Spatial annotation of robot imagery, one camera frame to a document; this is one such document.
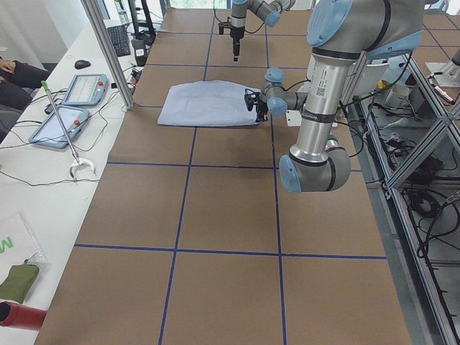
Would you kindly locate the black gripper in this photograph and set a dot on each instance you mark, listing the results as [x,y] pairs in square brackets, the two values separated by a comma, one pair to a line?
[261,107]
[236,34]

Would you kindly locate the light blue striped shirt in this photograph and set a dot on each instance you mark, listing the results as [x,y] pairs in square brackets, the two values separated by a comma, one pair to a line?
[215,103]

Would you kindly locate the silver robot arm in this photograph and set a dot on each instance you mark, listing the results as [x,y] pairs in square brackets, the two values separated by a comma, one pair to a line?
[338,32]
[268,12]

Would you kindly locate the black keyboard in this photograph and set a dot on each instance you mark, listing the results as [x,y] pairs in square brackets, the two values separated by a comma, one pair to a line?
[119,38]

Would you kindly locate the black computer mouse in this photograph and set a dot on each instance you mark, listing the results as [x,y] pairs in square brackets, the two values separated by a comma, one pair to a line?
[81,64]

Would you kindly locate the upper teach pendant tablet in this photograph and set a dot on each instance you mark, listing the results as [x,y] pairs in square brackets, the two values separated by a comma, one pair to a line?
[85,90]

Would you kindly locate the teach pendant tablet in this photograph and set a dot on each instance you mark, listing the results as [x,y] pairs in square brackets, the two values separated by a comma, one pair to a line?
[50,132]
[85,90]

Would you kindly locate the lower teach pendant tablet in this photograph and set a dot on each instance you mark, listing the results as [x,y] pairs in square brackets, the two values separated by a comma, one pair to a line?
[50,132]

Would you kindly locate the reacher grabber stick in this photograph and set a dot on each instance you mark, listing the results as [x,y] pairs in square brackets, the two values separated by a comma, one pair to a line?
[78,161]

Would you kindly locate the seated person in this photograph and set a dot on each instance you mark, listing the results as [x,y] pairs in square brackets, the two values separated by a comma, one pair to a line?
[15,77]

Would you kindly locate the green cloth pouch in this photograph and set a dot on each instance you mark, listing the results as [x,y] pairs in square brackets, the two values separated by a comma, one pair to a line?
[18,282]

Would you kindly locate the red cylinder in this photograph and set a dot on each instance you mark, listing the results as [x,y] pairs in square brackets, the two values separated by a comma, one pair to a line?
[21,316]

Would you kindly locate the aluminium frame post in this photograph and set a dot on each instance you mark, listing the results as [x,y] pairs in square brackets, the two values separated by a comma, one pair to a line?
[97,22]

